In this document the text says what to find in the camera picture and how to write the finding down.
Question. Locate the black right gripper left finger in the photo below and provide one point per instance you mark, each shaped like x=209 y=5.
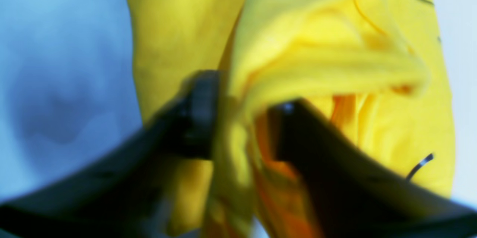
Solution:
x=118 y=196

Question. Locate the orange T-shirt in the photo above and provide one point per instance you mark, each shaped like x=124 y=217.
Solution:
x=371 y=69

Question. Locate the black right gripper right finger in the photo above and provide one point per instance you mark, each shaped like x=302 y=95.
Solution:
x=352 y=195

